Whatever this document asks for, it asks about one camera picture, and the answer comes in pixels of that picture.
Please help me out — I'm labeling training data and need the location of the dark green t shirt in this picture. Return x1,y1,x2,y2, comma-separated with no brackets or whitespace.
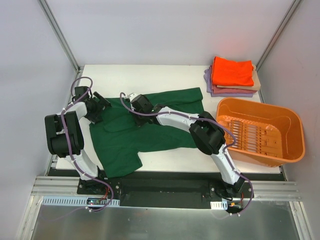
89,87,204,178

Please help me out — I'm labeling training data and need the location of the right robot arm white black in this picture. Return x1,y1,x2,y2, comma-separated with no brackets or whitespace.
126,93,245,198

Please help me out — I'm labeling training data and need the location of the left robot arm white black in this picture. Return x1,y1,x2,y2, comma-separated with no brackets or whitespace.
44,86,112,195

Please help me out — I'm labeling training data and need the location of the folded lavender t shirt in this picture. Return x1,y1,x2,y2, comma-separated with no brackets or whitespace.
203,65,257,98

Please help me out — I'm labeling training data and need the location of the folded pink t shirt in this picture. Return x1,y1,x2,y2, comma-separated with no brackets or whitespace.
206,65,256,96

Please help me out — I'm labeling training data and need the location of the folded orange t shirt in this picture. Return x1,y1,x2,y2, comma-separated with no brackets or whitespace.
211,56,254,87

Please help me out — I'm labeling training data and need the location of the folded beige t shirt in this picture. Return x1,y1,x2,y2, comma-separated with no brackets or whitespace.
216,64,261,92

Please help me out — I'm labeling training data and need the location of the orange plastic basket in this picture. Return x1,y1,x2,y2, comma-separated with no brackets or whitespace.
216,97,306,168

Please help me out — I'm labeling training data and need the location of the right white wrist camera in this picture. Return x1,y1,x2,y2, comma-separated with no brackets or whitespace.
126,93,138,103

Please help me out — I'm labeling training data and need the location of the left aluminium frame post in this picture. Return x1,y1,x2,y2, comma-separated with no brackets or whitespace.
37,0,82,73

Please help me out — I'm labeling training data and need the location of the aluminium frame post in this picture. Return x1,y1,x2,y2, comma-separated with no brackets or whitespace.
37,0,82,73
256,0,303,72

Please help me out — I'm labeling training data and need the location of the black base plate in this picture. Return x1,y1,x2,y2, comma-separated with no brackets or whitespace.
77,171,252,209

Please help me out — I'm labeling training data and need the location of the left white cable duct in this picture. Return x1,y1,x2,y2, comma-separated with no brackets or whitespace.
42,196,120,208

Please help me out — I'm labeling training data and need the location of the white cable duct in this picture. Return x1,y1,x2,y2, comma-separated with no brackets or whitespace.
210,201,228,211
42,196,120,208

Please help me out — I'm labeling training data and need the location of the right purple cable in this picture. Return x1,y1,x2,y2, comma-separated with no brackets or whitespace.
119,91,256,216

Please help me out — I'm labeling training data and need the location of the right white cable duct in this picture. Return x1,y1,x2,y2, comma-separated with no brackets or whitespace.
210,201,228,211

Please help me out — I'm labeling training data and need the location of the right aluminium frame post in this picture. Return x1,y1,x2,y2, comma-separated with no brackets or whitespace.
256,0,303,72

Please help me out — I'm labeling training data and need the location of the aluminium front rail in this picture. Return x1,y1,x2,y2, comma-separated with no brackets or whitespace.
31,176,302,202

